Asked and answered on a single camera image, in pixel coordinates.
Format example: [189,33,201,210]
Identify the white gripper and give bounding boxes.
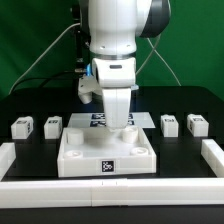
[92,57,136,129]

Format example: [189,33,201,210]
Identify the white square table top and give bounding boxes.
[57,126,156,177]

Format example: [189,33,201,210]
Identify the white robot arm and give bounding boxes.
[75,0,171,129]

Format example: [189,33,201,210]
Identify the white marker sheet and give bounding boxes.
[68,112,155,128]

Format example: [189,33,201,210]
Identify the white front fence bar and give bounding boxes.
[0,178,224,208]

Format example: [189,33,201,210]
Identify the white fence bar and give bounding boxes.
[0,143,16,181]
[201,139,224,178]
[0,178,224,208]

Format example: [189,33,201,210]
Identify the white right fence bar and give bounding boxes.
[201,139,224,178]

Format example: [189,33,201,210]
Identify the white left fence bar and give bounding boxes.
[0,143,16,181]

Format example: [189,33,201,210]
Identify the white cable right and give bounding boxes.
[136,34,182,87]

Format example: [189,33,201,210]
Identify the white cable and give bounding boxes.
[8,21,82,96]
[136,34,182,87]

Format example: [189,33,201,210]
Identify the white cable left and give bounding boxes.
[8,21,82,96]

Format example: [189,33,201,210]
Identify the black cable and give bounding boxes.
[13,69,84,91]

